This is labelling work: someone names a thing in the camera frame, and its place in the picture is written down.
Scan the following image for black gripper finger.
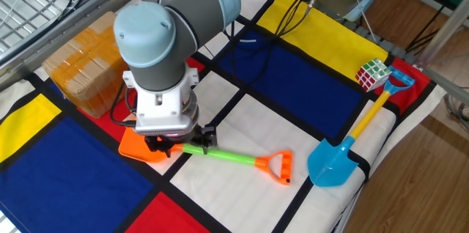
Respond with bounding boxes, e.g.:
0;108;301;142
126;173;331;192
144;136;174;158
193;125;219;155

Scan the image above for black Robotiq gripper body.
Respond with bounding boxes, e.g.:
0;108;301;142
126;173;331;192
156;132;199;147

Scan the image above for orange toy shovel green handle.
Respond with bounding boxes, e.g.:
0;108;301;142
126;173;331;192
117;126;294;186

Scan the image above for Mondrian pattern tablecloth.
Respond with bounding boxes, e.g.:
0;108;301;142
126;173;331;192
0;0;448;233

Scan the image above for taped cardboard box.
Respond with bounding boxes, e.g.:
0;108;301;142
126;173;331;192
42;10;136;119

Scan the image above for Rubik's cube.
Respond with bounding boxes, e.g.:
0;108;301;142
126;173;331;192
354;58;393;93

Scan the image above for blue toy shovel yellow handle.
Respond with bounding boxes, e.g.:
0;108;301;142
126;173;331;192
306;64;417;188

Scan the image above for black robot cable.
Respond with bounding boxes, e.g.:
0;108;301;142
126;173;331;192
109;0;323;128

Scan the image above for black cable silver plug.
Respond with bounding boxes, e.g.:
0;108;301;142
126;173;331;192
274;0;330;38

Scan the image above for metal wire rack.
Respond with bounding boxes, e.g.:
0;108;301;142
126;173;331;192
0;0;136;91

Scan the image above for white cable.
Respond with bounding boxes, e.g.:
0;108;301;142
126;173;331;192
354;0;383;42

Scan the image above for black floor cables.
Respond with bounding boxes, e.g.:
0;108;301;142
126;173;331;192
405;5;446;54

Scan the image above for grey cable bundle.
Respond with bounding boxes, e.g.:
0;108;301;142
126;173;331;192
445;86;469;133

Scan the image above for aluminium frame post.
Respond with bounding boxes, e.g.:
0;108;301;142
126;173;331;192
416;0;469;70

